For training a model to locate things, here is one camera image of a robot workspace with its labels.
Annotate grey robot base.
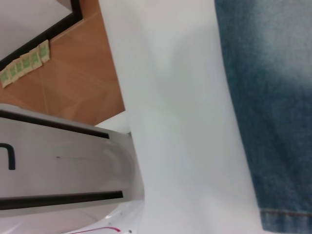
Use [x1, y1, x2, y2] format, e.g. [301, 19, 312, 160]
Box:
[0, 103, 147, 234]

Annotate blue denim shorts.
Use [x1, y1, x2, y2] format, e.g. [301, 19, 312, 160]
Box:
[214, 0, 312, 232]

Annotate green paper sticker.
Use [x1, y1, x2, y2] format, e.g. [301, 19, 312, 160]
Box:
[29, 47, 41, 70]
[15, 59, 25, 79]
[8, 64, 19, 83]
[0, 69, 13, 89]
[38, 40, 51, 64]
[20, 54, 33, 74]

